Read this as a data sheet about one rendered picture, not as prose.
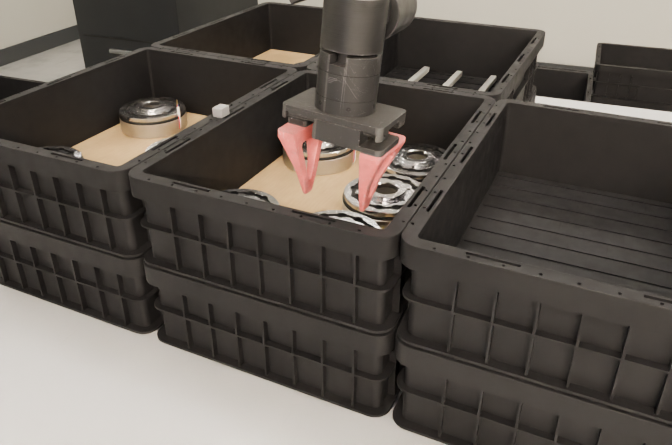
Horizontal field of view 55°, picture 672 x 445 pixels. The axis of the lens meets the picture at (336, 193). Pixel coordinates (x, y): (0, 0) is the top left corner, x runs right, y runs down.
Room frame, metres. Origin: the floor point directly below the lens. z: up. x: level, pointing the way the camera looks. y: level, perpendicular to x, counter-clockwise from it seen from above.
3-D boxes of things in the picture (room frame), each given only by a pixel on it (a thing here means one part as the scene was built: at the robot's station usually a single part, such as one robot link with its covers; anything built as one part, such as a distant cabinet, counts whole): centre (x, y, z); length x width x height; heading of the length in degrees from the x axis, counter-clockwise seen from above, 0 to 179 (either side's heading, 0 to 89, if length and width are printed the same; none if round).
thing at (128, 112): (0.97, 0.29, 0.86); 0.10 x 0.10 x 0.01
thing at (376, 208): (0.68, -0.06, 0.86); 0.10 x 0.10 x 0.01
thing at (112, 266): (0.83, 0.27, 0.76); 0.40 x 0.30 x 0.12; 155
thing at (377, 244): (0.71, 0.00, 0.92); 0.40 x 0.30 x 0.02; 155
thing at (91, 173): (0.83, 0.27, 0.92); 0.40 x 0.30 x 0.02; 155
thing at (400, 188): (0.68, -0.06, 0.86); 0.05 x 0.05 x 0.01
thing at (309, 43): (1.20, 0.10, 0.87); 0.40 x 0.30 x 0.11; 155
